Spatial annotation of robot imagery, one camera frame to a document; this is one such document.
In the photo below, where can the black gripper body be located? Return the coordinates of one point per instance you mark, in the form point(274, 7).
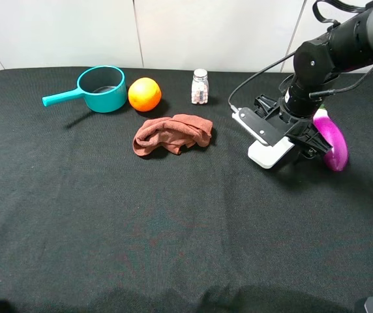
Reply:
point(292, 114)

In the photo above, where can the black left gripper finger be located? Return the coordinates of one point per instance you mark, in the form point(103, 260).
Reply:
point(310, 142)

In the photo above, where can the white rectangular box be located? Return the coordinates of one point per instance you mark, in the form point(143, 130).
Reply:
point(268, 156)

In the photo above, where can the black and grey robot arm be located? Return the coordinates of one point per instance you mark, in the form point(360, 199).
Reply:
point(345, 47)

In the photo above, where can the purple toy eggplant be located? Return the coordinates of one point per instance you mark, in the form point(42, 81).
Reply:
point(337, 157)

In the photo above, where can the glass jar of candies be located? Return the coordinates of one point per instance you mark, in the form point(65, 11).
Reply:
point(200, 87)

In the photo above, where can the brown crumpled cloth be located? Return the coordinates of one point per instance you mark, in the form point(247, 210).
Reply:
point(172, 133)

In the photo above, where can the orange fruit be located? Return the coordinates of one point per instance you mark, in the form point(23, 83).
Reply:
point(144, 94)

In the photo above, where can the black table cloth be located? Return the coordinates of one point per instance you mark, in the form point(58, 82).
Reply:
point(86, 225)

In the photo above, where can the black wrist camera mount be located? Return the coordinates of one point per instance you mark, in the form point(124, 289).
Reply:
point(258, 127)

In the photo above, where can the teal saucepan with handle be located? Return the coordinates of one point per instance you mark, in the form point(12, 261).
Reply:
point(103, 88)

